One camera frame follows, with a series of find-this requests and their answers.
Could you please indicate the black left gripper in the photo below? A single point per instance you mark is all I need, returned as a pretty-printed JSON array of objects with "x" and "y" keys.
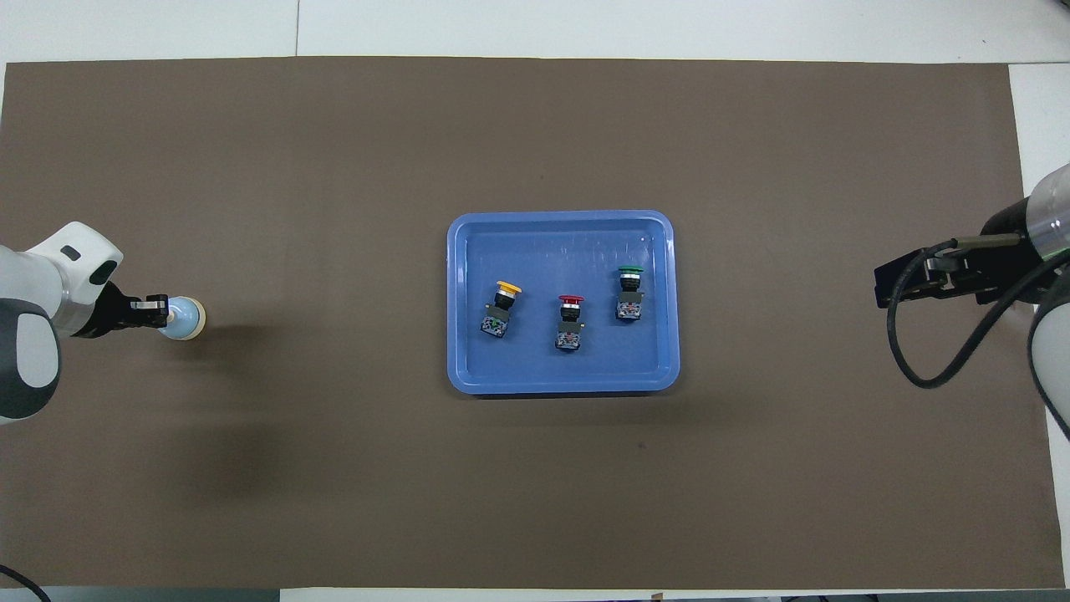
[{"x": 113, "y": 313}]

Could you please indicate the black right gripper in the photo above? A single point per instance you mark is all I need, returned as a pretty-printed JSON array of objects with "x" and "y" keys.
[{"x": 995, "y": 267}]

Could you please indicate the light blue call bell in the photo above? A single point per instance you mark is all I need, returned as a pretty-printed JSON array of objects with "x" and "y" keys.
[{"x": 191, "y": 319}]

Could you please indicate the green push button switch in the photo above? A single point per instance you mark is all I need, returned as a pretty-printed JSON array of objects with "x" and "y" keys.
[{"x": 630, "y": 297}]

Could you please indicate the red push button switch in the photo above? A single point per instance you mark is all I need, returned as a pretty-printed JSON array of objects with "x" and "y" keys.
[{"x": 570, "y": 322}]

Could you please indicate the yellow push button switch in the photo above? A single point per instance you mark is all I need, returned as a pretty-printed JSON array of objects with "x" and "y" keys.
[{"x": 500, "y": 311}]

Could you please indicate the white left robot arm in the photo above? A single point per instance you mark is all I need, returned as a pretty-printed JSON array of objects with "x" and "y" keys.
[{"x": 33, "y": 284}]

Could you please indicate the blue plastic tray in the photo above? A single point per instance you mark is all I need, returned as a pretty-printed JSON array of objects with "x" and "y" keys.
[{"x": 535, "y": 368}]

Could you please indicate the brown table mat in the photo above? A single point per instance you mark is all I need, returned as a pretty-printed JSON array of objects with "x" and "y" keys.
[{"x": 334, "y": 460}]

